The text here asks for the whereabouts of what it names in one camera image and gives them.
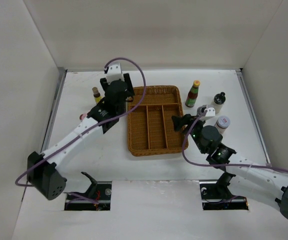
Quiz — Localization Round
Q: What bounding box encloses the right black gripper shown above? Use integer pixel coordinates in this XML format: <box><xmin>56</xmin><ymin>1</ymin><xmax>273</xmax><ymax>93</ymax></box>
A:
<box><xmin>171</xmin><ymin>113</ymin><xmax>207</xmax><ymax>154</ymax></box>

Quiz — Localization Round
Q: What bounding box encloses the red sauce bottle green label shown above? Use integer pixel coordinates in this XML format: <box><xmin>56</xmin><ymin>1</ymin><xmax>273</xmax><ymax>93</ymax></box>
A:
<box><xmin>185</xmin><ymin>80</ymin><xmax>201</xmax><ymax>108</ymax></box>

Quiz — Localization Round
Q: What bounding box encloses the jar with red white lid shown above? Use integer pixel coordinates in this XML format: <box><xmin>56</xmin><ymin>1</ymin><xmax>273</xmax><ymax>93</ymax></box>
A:
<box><xmin>214</xmin><ymin>115</ymin><xmax>231</xmax><ymax>134</ymax></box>

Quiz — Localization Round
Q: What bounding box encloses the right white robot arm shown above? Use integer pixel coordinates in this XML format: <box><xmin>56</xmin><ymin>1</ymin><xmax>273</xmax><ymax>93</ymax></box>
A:
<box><xmin>171</xmin><ymin>114</ymin><xmax>288</xmax><ymax>220</ymax></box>

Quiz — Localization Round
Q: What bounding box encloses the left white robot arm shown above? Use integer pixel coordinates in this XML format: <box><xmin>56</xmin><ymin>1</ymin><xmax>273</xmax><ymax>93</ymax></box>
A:
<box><xmin>26</xmin><ymin>73</ymin><xmax>135</xmax><ymax>201</ymax></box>

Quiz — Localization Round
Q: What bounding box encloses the brown bottle yellow label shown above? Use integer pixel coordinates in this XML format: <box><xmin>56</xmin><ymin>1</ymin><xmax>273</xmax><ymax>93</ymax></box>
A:
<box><xmin>92</xmin><ymin>87</ymin><xmax>103</xmax><ymax>104</ymax></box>

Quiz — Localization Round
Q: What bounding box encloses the salt shaker silver cap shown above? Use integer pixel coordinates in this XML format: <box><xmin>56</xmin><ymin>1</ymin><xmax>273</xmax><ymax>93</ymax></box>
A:
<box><xmin>196</xmin><ymin>105</ymin><xmax>207</xmax><ymax>116</ymax></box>

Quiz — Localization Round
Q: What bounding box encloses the brown wicker divided tray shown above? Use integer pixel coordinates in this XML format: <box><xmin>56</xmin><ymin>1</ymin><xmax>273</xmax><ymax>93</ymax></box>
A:
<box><xmin>127</xmin><ymin>85</ymin><xmax>184</xmax><ymax>157</ymax></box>

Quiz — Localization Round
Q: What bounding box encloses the pink cap spice jar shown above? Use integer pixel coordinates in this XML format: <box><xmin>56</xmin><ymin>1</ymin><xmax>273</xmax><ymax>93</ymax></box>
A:
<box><xmin>79</xmin><ymin>113</ymin><xmax>87</xmax><ymax>121</ymax></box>

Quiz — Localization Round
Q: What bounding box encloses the white bottle black cap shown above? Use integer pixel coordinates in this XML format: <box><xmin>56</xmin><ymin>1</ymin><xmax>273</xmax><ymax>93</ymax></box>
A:
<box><xmin>211</xmin><ymin>92</ymin><xmax>226</xmax><ymax>114</ymax></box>

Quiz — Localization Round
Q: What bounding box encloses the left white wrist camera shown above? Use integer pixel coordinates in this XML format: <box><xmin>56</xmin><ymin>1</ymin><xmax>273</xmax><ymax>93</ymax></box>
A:
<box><xmin>104</xmin><ymin>62</ymin><xmax>124</xmax><ymax>85</ymax></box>

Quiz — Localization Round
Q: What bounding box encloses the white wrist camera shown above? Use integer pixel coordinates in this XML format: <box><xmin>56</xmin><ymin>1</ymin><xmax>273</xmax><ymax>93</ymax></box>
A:
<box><xmin>104</xmin><ymin>62</ymin><xmax>124</xmax><ymax>85</ymax></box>
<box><xmin>201</xmin><ymin>105</ymin><xmax>216</xmax><ymax>121</ymax></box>

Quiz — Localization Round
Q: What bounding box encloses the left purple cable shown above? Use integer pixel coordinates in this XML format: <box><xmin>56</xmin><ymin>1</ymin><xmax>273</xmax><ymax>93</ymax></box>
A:
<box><xmin>14</xmin><ymin>57</ymin><xmax>147</xmax><ymax>187</ymax></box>

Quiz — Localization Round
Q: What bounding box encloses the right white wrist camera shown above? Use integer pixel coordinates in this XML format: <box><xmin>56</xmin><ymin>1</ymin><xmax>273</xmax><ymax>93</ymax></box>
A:
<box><xmin>201</xmin><ymin>105</ymin><xmax>216</xmax><ymax>121</ymax></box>

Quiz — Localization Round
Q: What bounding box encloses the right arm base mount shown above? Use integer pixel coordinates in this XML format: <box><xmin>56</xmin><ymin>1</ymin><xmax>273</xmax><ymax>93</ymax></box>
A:
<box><xmin>199</xmin><ymin>172</ymin><xmax>249</xmax><ymax>211</ymax></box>

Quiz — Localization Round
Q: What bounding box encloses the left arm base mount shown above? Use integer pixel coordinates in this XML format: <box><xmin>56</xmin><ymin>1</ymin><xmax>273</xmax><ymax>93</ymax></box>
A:
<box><xmin>64</xmin><ymin>172</ymin><xmax>112</xmax><ymax>212</ymax></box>

